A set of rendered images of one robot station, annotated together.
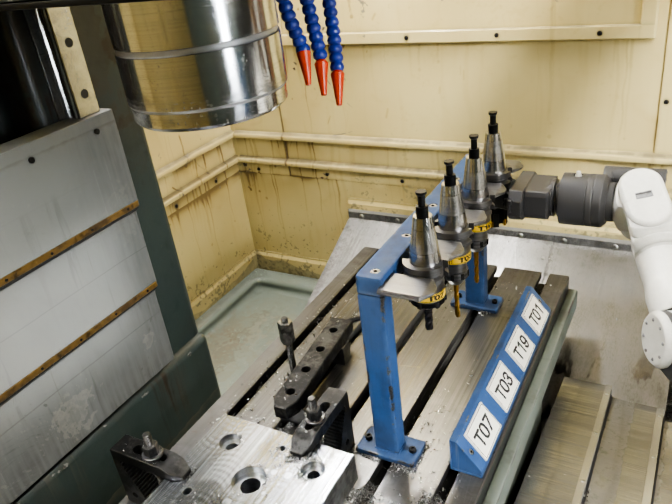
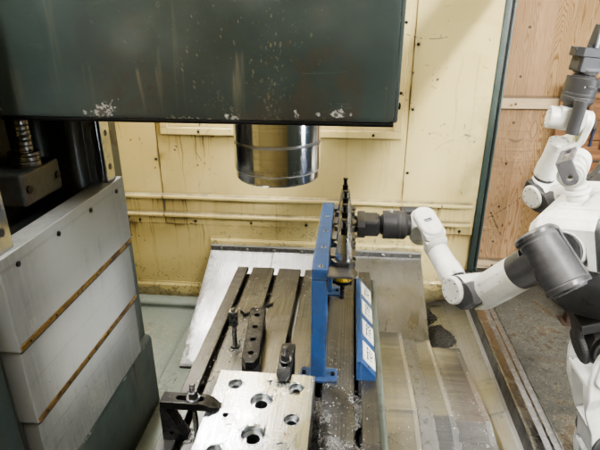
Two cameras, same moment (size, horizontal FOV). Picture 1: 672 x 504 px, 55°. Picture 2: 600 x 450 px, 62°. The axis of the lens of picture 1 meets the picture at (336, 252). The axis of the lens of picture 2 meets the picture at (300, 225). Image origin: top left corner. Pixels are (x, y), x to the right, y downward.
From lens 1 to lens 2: 0.52 m
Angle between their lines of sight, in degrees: 25
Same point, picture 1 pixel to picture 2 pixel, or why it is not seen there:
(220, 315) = not seen: hidden behind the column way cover
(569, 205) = (389, 228)
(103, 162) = (118, 212)
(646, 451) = (430, 362)
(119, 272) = (120, 287)
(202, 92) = (299, 167)
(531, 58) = (335, 147)
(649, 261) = (436, 253)
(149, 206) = not seen: hidden behind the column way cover
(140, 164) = not seen: hidden behind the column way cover
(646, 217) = (432, 230)
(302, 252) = (171, 278)
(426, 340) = (307, 316)
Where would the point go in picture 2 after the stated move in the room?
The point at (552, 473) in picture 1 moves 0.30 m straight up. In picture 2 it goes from (392, 380) to (400, 295)
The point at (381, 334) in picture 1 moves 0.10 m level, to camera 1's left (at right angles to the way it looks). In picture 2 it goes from (324, 303) to (287, 312)
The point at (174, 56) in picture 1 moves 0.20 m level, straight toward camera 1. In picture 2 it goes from (290, 149) to (375, 177)
